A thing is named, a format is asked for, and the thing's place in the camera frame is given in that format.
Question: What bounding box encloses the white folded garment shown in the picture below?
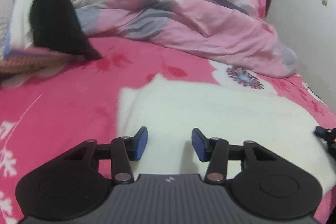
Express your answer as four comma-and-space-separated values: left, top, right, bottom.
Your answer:
10, 0, 44, 47

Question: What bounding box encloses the cream knit sweater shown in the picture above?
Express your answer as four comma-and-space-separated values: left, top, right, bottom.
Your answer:
117, 77, 334, 198

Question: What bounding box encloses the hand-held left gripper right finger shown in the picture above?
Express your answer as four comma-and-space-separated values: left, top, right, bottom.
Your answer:
192, 127, 276, 185

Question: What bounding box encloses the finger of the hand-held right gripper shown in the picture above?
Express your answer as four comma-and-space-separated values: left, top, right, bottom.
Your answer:
314, 126, 336, 142

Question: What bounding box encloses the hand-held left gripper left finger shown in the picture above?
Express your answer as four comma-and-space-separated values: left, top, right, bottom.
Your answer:
63, 126, 148, 185

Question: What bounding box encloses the black folded garment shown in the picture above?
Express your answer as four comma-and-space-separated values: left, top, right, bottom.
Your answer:
29, 0, 103, 60

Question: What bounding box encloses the pink floral bed sheet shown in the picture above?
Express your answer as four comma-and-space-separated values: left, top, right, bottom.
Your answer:
0, 35, 336, 224

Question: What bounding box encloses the pink patterned duvet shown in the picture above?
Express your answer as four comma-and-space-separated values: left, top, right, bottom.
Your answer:
50, 0, 298, 79

